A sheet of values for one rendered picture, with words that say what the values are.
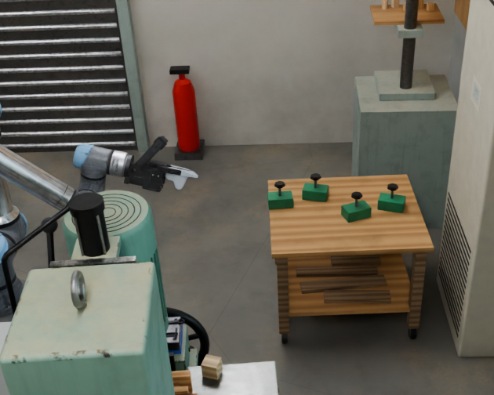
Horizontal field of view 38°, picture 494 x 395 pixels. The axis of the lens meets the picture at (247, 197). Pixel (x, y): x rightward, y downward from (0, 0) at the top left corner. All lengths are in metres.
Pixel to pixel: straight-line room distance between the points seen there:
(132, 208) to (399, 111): 2.33
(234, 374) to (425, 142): 2.09
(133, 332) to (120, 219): 0.34
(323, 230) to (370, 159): 0.80
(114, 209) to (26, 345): 0.39
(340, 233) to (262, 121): 1.83
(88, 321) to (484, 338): 2.27
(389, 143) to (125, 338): 2.70
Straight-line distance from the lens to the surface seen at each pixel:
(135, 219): 1.38
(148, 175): 2.10
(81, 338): 1.13
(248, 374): 1.88
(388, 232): 3.00
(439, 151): 3.71
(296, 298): 3.18
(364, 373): 3.12
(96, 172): 2.14
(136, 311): 1.15
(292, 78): 4.53
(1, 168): 2.05
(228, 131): 4.70
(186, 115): 4.49
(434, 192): 3.84
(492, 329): 3.16
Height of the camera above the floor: 2.27
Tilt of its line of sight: 33 degrees down
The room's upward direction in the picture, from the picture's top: 3 degrees counter-clockwise
